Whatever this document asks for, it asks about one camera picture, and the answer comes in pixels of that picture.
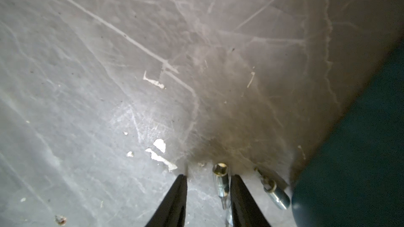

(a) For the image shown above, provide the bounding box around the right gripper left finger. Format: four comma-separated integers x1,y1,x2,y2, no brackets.
145,174,187,227

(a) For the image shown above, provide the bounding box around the silver bit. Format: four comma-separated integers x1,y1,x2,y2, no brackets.
213,163,229,210
254,167,290,210

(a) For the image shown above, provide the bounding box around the teal plastic storage box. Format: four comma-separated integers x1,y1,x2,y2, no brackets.
292,43,404,227

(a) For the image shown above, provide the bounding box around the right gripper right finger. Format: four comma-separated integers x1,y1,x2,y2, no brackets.
230,174,271,227

